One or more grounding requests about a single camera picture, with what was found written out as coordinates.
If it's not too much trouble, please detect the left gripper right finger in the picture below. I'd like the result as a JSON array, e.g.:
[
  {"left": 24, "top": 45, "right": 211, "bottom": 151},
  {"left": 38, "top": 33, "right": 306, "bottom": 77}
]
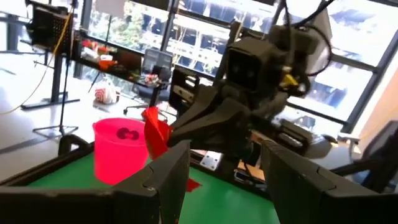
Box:
[{"left": 260, "top": 139, "right": 398, "bottom": 224}]

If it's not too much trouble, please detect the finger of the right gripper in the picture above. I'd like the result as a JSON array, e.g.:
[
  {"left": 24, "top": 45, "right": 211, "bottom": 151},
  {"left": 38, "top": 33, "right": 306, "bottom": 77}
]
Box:
[
  {"left": 169, "top": 105, "right": 252, "bottom": 147},
  {"left": 174, "top": 90, "right": 233, "bottom": 128}
]

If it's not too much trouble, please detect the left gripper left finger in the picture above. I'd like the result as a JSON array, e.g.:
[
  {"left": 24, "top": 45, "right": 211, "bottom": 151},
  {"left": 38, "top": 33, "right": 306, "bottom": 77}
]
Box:
[{"left": 0, "top": 139, "right": 191, "bottom": 224}]

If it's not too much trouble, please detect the red Skittles candy bag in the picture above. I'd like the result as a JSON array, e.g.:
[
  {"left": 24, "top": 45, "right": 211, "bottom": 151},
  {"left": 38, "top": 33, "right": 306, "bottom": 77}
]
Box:
[{"left": 185, "top": 178, "right": 203, "bottom": 193}]

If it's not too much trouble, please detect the red cloth piece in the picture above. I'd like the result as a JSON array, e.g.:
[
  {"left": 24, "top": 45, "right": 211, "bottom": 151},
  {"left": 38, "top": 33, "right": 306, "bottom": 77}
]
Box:
[{"left": 141, "top": 106, "right": 174, "bottom": 161}]

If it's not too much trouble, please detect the pink plastic bucket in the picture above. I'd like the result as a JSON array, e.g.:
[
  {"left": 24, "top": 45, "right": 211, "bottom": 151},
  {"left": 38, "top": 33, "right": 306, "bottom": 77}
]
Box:
[{"left": 92, "top": 117, "right": 150, "bottom": 187}]

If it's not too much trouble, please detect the black office chair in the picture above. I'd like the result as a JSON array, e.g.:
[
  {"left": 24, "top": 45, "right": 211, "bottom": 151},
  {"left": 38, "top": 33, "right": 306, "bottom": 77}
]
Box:
[{"left": 123, "top": 65, "right": 175, "bottom": 116}]

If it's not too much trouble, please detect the green table mat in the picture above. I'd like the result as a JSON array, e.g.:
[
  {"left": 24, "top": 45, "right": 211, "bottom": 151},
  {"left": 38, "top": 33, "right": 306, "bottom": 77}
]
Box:
[{"left": 27, "top": 152, "right": 282, "bottom": 224}]

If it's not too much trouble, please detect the dark office chair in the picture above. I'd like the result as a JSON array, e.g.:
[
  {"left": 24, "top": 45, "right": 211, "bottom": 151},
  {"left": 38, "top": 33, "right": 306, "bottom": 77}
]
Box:
[{"left": 329, "top": 119, "right": 398, "bottom": 194}]

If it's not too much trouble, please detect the cluttered black desk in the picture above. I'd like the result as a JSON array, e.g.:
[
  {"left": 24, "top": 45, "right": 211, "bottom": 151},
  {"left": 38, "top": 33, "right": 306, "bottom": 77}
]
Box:
[{"left": 73, "top": 29, "right": 175, "bottom": 108}]

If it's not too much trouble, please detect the white bag red spiral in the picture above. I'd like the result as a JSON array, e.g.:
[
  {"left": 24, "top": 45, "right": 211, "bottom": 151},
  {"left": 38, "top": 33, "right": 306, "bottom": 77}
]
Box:
[{"left": 93, "top": 80, "right": 122, "bottom": 105}]

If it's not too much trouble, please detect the black tripod stand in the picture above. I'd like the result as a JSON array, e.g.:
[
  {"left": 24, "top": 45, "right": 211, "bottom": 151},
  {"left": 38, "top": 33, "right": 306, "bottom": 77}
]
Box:
[{"left": 32, "top": 0, "right": 79, "bottom": 140}]

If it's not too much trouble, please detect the black desk leg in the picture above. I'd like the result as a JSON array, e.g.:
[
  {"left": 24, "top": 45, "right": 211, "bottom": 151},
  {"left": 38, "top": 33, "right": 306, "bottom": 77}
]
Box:
[{"left": 21, "top": 52, "right": 81, "bottom": 110}]

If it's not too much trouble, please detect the black perforated panel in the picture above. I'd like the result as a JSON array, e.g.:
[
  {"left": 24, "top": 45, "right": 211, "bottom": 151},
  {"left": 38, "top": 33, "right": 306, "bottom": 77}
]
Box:
[{"left": 26, "top": 0, "right": 75, "bottom": 57}]

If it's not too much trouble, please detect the yellow cable tag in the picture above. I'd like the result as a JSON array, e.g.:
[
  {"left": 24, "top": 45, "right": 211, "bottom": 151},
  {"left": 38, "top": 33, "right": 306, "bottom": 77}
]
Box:
[{"left": 279, "top": 73, "right": 300, "bottom": 90}]

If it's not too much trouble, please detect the white metal mount plate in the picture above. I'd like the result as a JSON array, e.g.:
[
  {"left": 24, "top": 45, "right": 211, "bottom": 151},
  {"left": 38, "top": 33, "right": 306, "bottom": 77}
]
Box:
[{"left": 200, "top": 151, "right": 224, "bottom": 171}]

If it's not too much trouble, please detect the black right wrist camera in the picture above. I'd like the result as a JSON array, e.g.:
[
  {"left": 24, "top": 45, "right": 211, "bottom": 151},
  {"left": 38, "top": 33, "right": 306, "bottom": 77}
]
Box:
[{"left": 226, "top": 37, "right": 287, "bottom": 94}]

